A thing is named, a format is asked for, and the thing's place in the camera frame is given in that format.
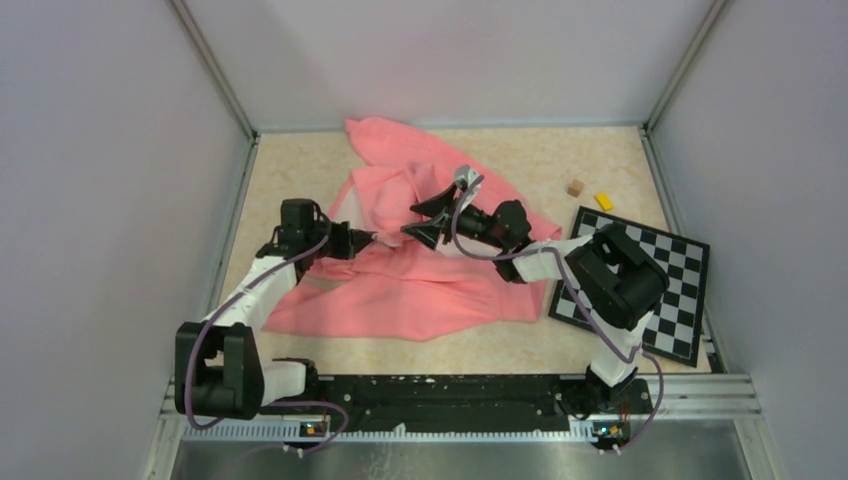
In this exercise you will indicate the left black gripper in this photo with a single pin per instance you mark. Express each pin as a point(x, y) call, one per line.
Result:
point(350, 240)

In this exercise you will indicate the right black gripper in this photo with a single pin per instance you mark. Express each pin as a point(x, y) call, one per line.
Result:
point(430, 232)

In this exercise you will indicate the pink zip-up jacket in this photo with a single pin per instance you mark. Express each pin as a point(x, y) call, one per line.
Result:
point(396, 287)

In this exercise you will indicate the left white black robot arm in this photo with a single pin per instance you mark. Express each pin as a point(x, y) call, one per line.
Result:
point(218, 370)

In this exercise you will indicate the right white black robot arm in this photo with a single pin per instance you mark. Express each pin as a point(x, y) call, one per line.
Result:
point(612, 281)

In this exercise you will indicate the small wooden cube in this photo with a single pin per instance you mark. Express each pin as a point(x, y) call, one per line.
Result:
point(575, 188)

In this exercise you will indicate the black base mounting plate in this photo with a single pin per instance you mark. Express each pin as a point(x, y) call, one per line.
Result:
point(462, 403)

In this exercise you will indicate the small yellow block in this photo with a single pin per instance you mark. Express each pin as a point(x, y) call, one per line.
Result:
point(604, 202)

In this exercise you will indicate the black white checkerboard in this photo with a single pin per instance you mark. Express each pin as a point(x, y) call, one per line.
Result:
point(674, 331)

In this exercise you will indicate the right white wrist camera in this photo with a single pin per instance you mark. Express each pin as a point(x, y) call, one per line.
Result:
point(467, 178)

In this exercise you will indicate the aluminium front rail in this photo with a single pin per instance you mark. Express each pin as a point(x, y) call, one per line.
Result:
point(698, 397)

